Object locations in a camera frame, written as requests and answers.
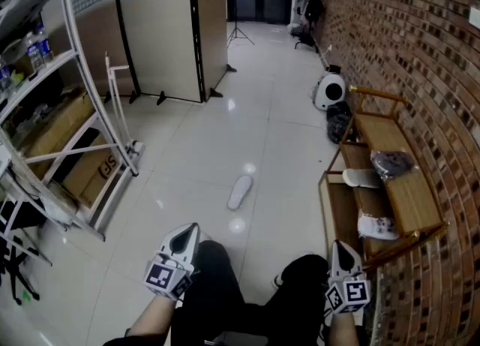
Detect white metal shelf rack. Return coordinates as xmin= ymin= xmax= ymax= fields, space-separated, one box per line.
xmin=0 ymin=0 xmax=140 ymax=242

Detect black chair base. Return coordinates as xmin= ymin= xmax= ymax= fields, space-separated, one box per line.
xmin=293 ymin=23 xmax=319 ymax=51

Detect patterned white slipper shelf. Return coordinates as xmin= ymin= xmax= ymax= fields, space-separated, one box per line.
xmin=356 ymin=210 xmax=401 ymax=242

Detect cardboard box with black print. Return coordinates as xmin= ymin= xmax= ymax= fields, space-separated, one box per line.
xmin=61 ymin=135 xmax=124 ymax=209

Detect white cable with plug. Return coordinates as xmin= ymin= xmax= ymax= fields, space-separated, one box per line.
xmin=318 ymin=44 xmax=334 ymax=71

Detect person's black shirt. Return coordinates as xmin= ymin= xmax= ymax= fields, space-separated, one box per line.
xmin=102 ymin=334 xmax=131 ymax=346

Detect white slipper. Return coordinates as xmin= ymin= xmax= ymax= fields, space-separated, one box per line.
xmin=226 ymin=175 xmax=254 ymax=212
xmin=341 ymin=168 xmax=384 ymax=189

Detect person's right forearm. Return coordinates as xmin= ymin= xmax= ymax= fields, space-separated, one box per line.
xmin=328 ymin=310 xmax=362 ymax=346

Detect beige partition screen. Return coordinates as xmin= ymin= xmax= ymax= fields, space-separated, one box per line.
xmin=40 ymin=0 xmax=230 ymax=104

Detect grey slipper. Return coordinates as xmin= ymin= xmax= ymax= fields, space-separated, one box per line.
xmin=370 ymin=149 xmax=416 ymax=181

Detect person's left forearm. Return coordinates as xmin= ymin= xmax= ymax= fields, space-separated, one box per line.
xmin=126 ymin=294 xmax=178 ymax=338

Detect black hanging jacket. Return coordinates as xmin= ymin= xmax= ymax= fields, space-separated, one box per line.
xmin=304 ymin=0 xmax=326 ymax=35

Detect plain cardboard box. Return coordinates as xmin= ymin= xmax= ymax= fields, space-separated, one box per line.
xmin=20 ymin=89 xmax=95 ymax=181

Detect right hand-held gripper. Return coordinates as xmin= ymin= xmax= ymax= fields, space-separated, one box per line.
xmin=324 ymin=239 xmax=372 ymax=315

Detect person's black trousers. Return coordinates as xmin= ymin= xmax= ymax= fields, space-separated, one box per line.
xmin=170 ymin=239 xmax=333 ymax=346

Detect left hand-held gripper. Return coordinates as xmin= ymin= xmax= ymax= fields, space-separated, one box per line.
xmin=144 ymin=222 xmax=200 ymax=302

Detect black tripod light stand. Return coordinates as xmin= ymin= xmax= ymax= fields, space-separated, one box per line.
xmin=223 ymin=0 xmax=257 ymax=50

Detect white round-window carrier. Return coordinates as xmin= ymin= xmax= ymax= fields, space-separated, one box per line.
xmin=312 ymin=71 xmax=347 ymax=112

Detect black plastic bag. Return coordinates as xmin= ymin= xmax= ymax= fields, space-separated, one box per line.
xmin=326 ymin=117 xmax=354 ymax=145
xmin=325 ymin=101 xmax=353 ymax=122

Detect wooden shoe bench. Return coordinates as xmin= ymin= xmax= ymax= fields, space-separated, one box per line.
xmin=317 ymin=85 xmax=451 ymax=271

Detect black folded tripod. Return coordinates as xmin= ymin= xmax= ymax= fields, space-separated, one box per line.
xmin=0 ymin=235 xmax=41 ymax=306

